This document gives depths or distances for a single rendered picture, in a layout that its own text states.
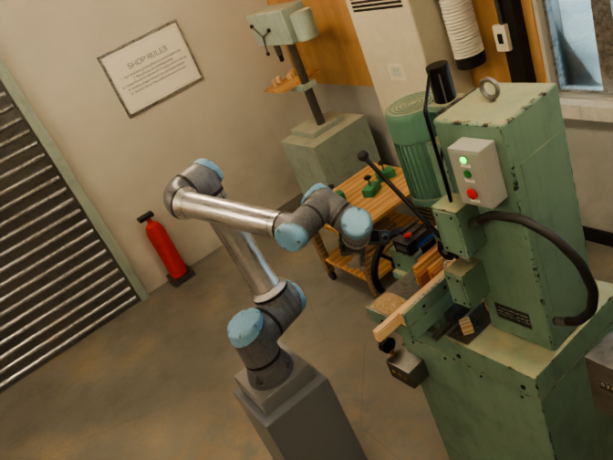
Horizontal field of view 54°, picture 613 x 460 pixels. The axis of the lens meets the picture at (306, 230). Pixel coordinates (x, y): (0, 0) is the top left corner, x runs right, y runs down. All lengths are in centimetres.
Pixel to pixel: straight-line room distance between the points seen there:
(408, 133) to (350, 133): 249
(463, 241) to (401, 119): 38
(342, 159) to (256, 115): 102
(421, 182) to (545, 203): 38
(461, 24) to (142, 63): 233
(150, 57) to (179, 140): 63
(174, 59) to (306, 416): 299
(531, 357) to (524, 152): 63
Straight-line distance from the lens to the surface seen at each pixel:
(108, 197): 459
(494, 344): 192
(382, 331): 188
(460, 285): 176
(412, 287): 206
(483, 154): 146
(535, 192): 159
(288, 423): 239
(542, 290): 172
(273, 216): 174
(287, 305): 232
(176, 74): 463
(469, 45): 323
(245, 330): 223
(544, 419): 193
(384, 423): 291
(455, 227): 162
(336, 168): 418
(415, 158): 178
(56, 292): 466
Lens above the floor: 211
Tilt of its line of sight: 27 degrees down
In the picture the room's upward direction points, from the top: 24 degrees counter-clockwise
